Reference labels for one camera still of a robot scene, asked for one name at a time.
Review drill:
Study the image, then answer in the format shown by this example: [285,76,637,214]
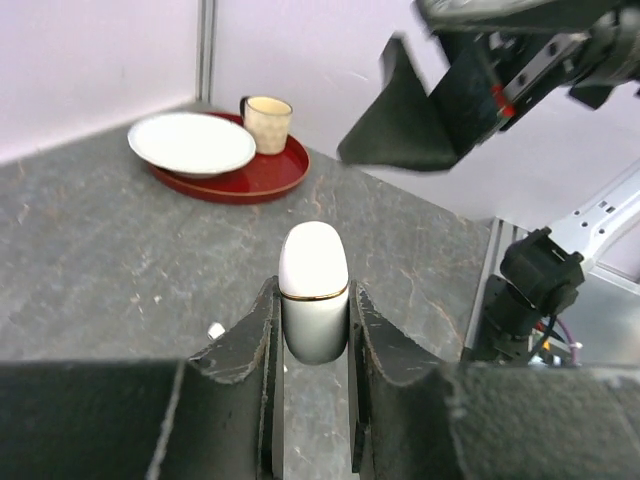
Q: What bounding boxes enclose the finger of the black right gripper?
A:
[337,35,458,172]

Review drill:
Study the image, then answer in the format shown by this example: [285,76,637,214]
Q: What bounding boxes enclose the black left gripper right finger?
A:
[348,282,639,479]

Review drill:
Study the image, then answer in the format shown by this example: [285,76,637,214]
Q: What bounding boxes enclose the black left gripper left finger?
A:
[1,278,284,479]

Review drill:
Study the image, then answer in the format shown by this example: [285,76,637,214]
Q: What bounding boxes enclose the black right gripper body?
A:
[414,1,639,150]

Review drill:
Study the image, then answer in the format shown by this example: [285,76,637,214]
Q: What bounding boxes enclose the white earbud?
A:
[207,322,225,341]

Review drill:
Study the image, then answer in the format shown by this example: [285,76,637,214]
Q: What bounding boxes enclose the white earbud charging case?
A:
[278,221,349,365]

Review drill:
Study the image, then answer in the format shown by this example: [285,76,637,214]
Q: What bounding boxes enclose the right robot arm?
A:
[337,1,639,363]

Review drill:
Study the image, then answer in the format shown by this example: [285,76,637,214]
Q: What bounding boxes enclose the beige patterned cup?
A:
[239,95,293,155]

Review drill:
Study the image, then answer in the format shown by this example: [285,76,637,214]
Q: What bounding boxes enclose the red round tray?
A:
[144,112,311,205]

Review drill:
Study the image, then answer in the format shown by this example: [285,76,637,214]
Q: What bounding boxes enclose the white plate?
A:
[127,112,256,178]

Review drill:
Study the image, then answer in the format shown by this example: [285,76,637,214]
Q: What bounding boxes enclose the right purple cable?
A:
[547,312,584,366]

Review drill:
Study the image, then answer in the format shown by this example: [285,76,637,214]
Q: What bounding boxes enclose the aluminium frame rails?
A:
[195,0,217,103]

